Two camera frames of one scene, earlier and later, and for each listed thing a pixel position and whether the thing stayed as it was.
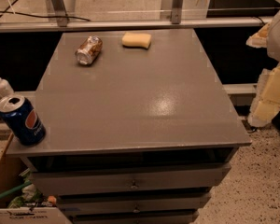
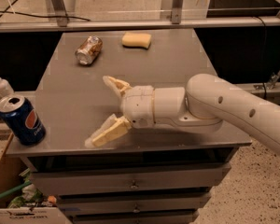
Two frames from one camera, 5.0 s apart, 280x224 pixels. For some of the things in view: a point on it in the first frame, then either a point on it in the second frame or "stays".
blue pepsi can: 22,119 stays
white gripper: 279,41 to 138,105
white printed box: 27,216 stays
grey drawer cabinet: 137,127 stays
